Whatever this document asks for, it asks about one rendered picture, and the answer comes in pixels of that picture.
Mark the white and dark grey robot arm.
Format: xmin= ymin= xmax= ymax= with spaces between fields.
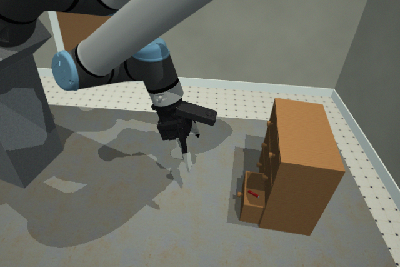
xmin=0 ymin=0 xmax=217 ymax=126

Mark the brown wooden chest of drawers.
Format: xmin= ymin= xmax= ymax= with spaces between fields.
xmin=259 ymin=98 xmax=346 ymax=236

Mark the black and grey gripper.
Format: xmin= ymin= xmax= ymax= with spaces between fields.
xmin=151 ymin=98 xmax=200 ymax=172

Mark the brown wooden drawer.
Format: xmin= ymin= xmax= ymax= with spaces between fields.
xmin=262 ymin=158 xmax=272 ymax=203
xmin=261 ymin=127 xmax=270 ymax=169
xmin=257 ymin=148 xmax=264 ymax=173
xmin=267 ymin=102 xmax=277 ymax=146
xmin=237 ymin=171 xmax=265 ymax=224
xmin=268 ymin=129 xmax=280 ymax=183

